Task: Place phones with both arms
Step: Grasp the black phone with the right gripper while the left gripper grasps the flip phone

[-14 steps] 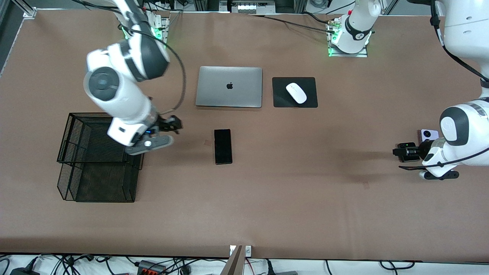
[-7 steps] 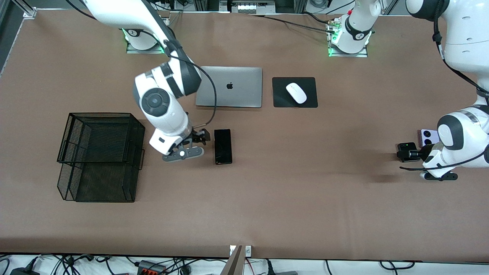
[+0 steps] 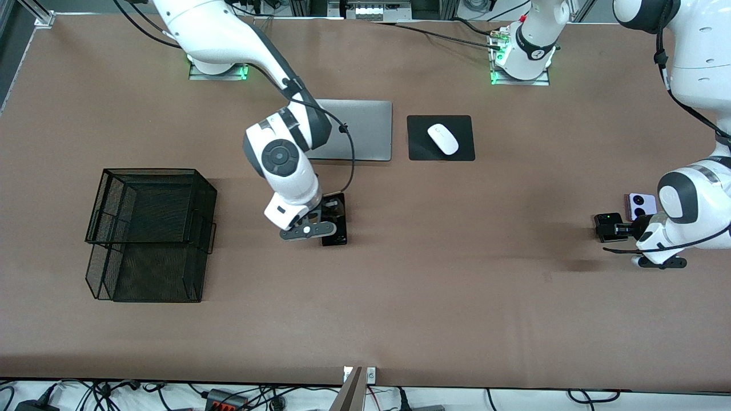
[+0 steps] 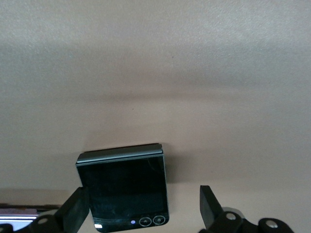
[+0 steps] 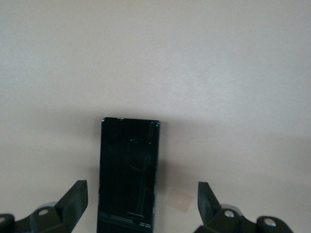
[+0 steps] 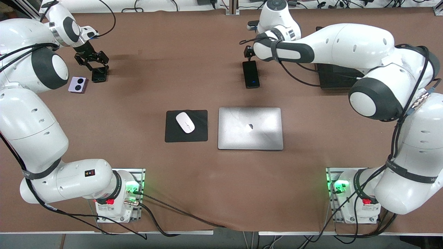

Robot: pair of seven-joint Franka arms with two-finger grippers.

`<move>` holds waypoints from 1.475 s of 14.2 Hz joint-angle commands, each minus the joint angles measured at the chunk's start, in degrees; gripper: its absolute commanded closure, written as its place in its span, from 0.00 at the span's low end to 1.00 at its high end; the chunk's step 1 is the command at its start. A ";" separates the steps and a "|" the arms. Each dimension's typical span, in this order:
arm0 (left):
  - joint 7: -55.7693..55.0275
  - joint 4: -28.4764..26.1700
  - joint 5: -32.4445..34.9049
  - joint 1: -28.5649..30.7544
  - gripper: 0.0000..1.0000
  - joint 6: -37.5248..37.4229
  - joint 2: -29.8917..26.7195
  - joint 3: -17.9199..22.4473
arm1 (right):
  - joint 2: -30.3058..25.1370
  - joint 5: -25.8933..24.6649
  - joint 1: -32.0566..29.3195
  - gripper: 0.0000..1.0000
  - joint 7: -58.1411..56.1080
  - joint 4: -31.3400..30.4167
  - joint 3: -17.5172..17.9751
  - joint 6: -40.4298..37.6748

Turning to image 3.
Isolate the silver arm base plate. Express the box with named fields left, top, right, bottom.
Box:
left=489, top=26, right=552, bottom=87
left=188, top=57, right=250, bottom=81

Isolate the black mesh two-tier tray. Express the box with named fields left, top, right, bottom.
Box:
left=85, top=168, right=218, bottom=304

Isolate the black red power strip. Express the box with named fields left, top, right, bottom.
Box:
left=204, top=389, right=250, bottom=411

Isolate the small black phone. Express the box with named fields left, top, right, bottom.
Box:
left=594, top=212, right=625, bottom=244

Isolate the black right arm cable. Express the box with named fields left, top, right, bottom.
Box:
left=113, top=0, right=356, bottom=198

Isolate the black mouse pad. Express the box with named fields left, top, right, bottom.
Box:
left=407, top=115, right=476, bottom=162

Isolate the white socket strip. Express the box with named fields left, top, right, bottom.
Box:
left=353, top=5, right=400, bottom=18

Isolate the silver table clamp plate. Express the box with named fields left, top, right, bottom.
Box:
left=343, top=366, right=377, bottom=384

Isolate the black braided table cable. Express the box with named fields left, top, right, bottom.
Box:
left=371, top=21, right=506, bottom=52

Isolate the grey camera stand post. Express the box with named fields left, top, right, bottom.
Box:
left=330, top=367, right=364, bottom=411

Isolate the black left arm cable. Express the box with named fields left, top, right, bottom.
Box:
left=603, top=0, right=731, bottom=255

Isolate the black slab smartphone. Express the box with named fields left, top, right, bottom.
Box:
left=321, top=192, right=348, bottom=247

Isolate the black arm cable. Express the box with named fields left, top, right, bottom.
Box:
left=603, top=0, right=731, bottom=255
left=113, top=0, right=356, bottom=198

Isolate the lilac flip phone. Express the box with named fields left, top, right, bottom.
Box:
left=624, top=193, right=658, bottom=222

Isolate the silver closed laptop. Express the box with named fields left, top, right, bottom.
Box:
left=311, top=100, right=393, bottom=162

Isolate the white computer mouse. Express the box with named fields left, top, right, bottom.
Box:
left=427, top=123, right=459, bottom=155

